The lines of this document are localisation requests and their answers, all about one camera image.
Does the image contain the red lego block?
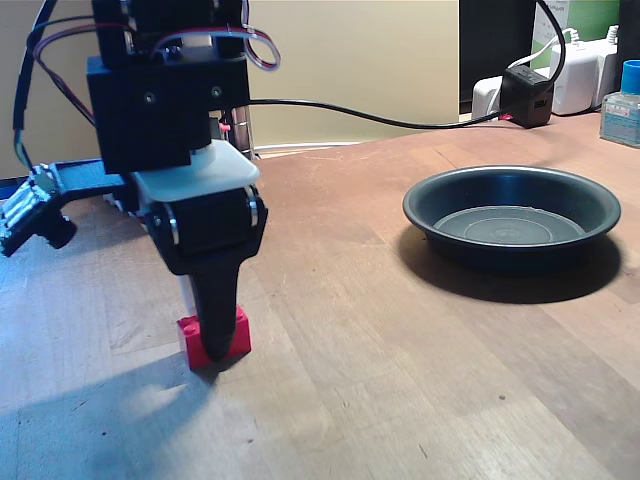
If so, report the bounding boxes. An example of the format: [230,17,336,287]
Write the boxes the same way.
[176,304,253,372]

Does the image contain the large white charger block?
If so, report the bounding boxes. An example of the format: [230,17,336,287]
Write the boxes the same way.
[549,28,606,116]

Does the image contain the narrow white charger block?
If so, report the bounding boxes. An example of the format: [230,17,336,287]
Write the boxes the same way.
[597,24,622,109]

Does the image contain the chrome shelf pole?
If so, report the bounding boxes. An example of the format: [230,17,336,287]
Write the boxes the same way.
[219,103,254,162]

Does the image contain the dark round metal pan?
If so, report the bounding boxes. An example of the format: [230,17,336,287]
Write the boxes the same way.
[402,165,623,274]

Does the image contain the white power strip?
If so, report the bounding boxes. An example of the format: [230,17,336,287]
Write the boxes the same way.
[472,75,506,122]

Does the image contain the black screen panel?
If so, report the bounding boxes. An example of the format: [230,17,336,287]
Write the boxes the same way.
[458,0,536,117]

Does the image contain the black power cube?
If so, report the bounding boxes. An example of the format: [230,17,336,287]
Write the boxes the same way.
[501,64,555,130]

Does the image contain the clear bottle with blue cap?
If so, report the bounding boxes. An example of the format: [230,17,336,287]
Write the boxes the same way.
[598,59,640,149]

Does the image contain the green and white box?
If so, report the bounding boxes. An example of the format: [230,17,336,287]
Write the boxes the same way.
[532,0,621,69]

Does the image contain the thin white cable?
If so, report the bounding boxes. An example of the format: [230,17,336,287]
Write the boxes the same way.
[252,140,362,154]

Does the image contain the long black cable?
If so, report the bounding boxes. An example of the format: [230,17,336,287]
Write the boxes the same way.
[248,97,509,130]

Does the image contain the black gripper camera with mount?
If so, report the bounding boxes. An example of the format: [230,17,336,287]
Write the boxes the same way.
[0,158,129,259]

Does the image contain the white red servo wires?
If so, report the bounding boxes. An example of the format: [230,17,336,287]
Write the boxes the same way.
[149,0,282,72]

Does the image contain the black camera cable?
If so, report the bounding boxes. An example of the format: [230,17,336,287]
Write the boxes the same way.
[10,0,59,171]

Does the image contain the thick black hanging cable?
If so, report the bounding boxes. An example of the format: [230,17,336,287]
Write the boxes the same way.
[535,0,568,84]

